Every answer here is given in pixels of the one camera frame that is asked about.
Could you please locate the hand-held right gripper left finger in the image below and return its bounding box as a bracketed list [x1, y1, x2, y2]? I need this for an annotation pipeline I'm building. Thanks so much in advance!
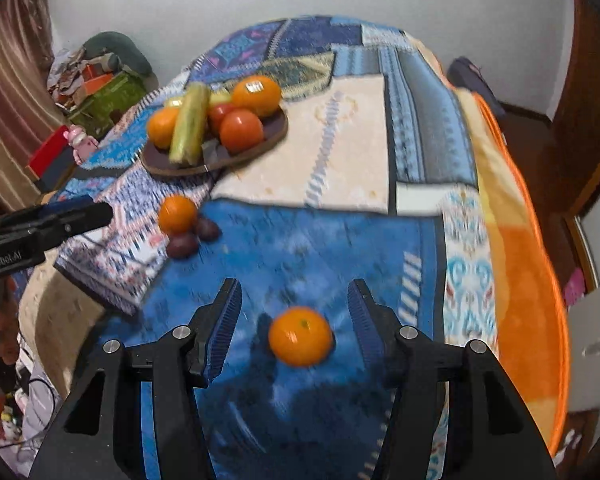
[28, 276, 243, 480]

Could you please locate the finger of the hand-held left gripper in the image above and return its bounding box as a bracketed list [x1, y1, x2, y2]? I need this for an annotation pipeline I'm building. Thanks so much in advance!
[0, 195, 95, 223]
[0, 202, 115, 250]

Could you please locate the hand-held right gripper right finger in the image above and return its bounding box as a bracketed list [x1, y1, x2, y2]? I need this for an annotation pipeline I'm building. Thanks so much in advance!
[346, 278, 558, 480]

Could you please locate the small mandarin orange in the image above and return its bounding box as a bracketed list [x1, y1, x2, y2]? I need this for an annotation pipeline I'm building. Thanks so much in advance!
[268, 306, 334, 367]

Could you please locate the medium orange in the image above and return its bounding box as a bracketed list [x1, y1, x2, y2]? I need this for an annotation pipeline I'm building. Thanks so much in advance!
[146, 106, 181, 150]

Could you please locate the yellow-green corn cob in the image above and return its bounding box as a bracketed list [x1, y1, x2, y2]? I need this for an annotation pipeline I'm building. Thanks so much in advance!
[168, 82, 211, 167]

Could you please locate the red tomato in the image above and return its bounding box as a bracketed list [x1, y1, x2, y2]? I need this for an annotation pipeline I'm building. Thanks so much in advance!
[207, 103, 238, 136]
[219, 109, 264, 155]

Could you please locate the purple ceramic plate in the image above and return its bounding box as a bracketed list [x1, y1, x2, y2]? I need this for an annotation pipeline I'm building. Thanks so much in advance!
[140, 105, 288, 177]

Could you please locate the large orange with sticker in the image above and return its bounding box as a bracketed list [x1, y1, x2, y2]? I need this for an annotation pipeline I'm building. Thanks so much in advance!
[231, 75, 283, 118]

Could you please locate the red box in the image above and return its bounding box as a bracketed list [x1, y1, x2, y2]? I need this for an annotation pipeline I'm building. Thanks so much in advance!
[28, 125, 76, 181]

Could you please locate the pink toy figure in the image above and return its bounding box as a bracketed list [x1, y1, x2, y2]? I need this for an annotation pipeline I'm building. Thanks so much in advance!
[66, 127, 100, 165]

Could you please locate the dark purple passion fruit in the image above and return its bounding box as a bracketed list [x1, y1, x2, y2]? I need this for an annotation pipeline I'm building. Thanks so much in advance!
[166, 232, 201, 261]
[195, 216, 222, 242]

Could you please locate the orange cardboard box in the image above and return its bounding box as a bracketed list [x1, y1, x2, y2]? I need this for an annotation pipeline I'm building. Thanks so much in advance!
[77, 71, 116, 96]

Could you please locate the striped brown curtain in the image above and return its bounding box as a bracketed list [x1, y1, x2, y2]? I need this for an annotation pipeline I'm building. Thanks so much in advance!
[0, 0, 76, 211]

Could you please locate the pile of assorted clutter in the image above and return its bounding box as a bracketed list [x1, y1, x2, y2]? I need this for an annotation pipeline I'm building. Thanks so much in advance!
[47, 47, 123, 106]

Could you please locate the orange fleece blanket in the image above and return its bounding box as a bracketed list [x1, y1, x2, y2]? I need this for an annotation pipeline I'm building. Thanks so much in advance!
[450, 45, 573, 461]

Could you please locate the blue patchwork blanket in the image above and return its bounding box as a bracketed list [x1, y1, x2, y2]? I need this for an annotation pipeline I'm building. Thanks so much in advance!
[55, 15, 501, 480]

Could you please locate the small pink object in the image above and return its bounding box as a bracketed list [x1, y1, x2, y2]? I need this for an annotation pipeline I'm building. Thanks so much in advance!
[562, 267, 587, 307]

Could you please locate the grey backpack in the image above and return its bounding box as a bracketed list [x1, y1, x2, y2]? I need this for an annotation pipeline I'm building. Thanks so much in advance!
[447, 56, 506, 116]

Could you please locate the brown wooden wardrobe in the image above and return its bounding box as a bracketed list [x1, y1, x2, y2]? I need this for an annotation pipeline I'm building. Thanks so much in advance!
[550, 0, 600, 211]

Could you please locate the floor clutter with cables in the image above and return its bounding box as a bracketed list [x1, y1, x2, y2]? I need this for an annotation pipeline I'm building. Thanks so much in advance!
[0, 280, 63, 466]

